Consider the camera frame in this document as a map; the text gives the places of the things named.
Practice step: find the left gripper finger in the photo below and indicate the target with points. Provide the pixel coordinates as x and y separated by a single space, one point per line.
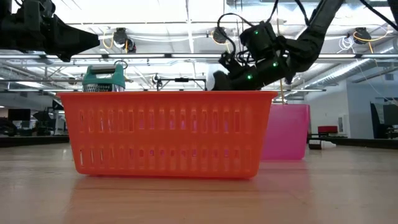
71 46
71 32

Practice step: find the small food colouring bottle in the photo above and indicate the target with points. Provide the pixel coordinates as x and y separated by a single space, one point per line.
320 144

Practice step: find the orange slotted plastic basket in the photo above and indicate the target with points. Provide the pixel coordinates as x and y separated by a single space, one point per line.
168 140

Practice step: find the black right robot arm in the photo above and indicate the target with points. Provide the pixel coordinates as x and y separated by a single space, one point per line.
314 34

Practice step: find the pink plastic bin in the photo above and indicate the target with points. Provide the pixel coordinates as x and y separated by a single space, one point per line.
286 133

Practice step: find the long silver ceiling bar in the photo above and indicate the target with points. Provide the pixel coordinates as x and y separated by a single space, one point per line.
140 56

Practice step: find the dark office equipment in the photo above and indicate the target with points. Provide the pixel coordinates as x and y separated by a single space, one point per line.
46 119
384 121

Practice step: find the black monitor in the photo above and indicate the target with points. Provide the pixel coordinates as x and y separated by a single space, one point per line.
19 114

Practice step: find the red padded seat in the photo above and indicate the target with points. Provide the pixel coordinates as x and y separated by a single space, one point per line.
327 129

